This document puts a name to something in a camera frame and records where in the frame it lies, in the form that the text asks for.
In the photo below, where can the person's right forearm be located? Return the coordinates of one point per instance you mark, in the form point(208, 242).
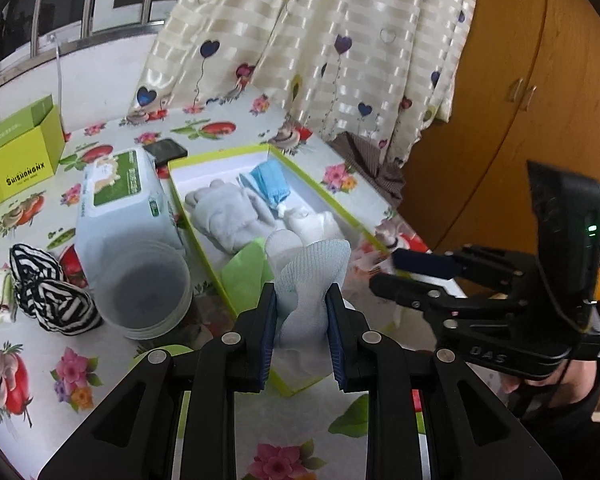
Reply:
point(570, 440)

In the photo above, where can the wet wipes pack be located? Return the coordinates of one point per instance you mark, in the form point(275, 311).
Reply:
point(125, 210)

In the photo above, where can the light blue mesh sock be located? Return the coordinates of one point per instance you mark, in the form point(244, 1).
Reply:
point(310, 280)

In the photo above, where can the cream heart print curtain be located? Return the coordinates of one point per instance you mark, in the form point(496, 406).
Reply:
point(305, 35)

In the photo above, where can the black white striped cloth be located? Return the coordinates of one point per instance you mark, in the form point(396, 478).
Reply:
point(55, 300)

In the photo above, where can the wooden wardrobe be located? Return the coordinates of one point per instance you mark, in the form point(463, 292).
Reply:
point(530, 85)

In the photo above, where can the pale green carton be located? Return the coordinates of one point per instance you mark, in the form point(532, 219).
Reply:
point(15, 127)

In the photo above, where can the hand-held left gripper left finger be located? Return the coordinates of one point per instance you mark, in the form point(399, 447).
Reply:
point(267, 330)

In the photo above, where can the black phone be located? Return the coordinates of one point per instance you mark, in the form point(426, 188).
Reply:
point(166, 151)

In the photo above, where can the grey socks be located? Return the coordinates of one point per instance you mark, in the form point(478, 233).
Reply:
point(225, 215)

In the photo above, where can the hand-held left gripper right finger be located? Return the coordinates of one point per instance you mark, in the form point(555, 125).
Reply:
point(336, 340)

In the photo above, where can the clear plastic jar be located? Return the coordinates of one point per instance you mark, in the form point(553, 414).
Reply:
point(140, 285)

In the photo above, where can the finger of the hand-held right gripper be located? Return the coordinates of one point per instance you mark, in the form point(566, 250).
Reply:
point(405, 292)
point(425, 262)

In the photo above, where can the blue face mask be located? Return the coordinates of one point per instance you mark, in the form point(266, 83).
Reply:
point(270, 185)

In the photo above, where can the lime green cloth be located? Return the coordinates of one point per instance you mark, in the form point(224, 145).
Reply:
point(245, 275)

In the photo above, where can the person's right hand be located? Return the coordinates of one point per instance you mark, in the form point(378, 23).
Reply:
point(512, 385)

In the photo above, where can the lime edged white box tray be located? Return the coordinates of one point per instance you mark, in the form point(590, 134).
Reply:
point(320, 190)

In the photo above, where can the lime green cardboard box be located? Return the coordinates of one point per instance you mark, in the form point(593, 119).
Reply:
point(15, 180)

